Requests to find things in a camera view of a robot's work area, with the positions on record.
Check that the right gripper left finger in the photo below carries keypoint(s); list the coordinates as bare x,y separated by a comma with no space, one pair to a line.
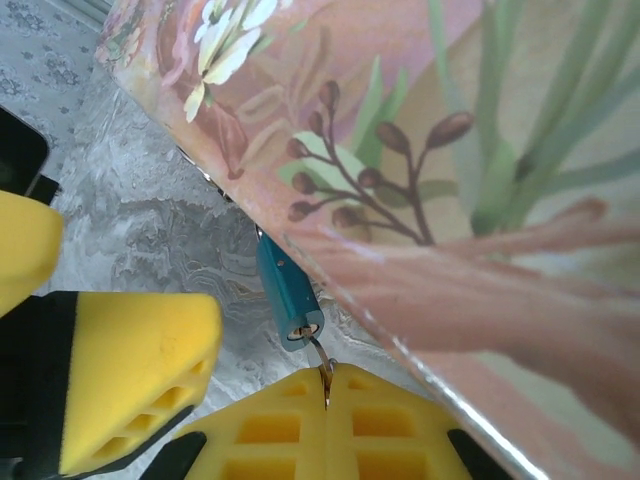
270,430

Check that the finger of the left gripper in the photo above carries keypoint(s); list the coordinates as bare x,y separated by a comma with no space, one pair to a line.
25,250
135,360

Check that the aluminium frame post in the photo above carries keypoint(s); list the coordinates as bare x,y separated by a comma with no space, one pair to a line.
92,9

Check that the floral pink box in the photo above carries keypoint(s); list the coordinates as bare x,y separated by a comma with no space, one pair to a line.
425,175

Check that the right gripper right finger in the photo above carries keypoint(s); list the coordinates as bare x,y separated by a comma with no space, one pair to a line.
395,430

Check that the small teal padlock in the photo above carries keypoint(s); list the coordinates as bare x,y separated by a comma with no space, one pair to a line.
287,295

